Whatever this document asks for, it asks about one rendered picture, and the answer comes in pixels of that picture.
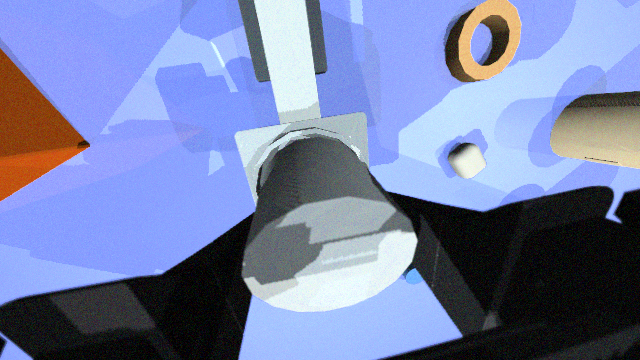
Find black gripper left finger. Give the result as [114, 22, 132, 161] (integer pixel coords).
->
[0, 212, 254, 360]

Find tan ring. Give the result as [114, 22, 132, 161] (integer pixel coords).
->
[445, 0, 522, 83]

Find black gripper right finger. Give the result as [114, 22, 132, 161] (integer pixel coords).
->
[387, 186, 615, 337]

